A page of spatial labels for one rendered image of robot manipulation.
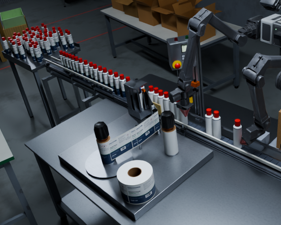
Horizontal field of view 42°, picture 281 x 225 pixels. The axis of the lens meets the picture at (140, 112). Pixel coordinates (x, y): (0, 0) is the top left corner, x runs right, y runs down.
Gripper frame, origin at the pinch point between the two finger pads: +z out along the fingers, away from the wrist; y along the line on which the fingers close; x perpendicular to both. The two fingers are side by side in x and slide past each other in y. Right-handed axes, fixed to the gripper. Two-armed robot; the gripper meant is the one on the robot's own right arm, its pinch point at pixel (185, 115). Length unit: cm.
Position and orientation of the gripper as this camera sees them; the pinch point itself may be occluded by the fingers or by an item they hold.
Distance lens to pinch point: 242.9
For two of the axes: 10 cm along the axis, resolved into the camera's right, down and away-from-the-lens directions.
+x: 7.4, -4.6, 5.0
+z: 1.5, 8.3, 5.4
